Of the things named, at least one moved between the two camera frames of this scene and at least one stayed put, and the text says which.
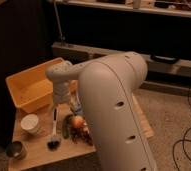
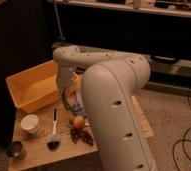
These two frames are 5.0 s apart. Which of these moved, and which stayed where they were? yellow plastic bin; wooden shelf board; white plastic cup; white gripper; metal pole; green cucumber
Moved: green cucumber; white gripper
Stayed: metal pole; white plastic cup; yellow plastic bin; wooden shelf board
